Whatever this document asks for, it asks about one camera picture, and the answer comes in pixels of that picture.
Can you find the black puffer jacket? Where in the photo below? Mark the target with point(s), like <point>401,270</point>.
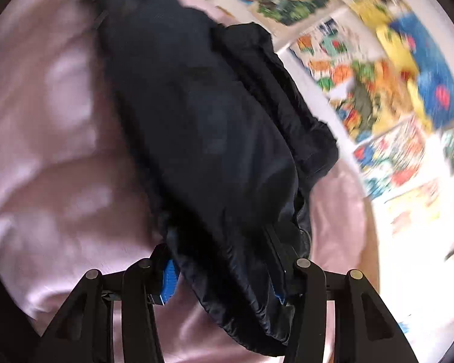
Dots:
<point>212,140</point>

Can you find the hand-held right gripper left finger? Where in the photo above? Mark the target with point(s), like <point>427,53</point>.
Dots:
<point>170,278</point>

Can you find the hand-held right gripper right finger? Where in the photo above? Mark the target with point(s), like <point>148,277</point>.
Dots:
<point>304,291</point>

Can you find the pink blanket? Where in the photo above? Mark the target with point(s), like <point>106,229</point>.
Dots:
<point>53,158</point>

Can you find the group of colourful wall drawings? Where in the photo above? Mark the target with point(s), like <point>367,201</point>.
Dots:
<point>393,83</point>

